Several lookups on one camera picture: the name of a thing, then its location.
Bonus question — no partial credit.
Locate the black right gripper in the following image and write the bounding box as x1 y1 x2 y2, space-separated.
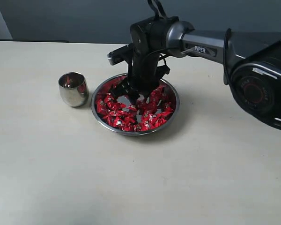
110 50 170 105

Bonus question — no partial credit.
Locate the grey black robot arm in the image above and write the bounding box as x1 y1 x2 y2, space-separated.
108 17 281 130

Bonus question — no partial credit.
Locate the round stainless steel plate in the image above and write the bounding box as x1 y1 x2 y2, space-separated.
91 74 180 136

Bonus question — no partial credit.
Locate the stainless steel cup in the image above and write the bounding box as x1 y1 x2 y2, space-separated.
58 72 89 107

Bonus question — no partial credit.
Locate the red wrapped candy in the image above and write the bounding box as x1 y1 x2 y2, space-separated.
140 117 157 131
150 86 164 98
96 99 109 116
151 114 167 127

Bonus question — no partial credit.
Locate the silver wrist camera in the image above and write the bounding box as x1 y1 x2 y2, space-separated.
107 43 134 66

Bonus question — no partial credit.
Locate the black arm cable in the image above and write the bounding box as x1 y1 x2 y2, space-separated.
222 28 234 85

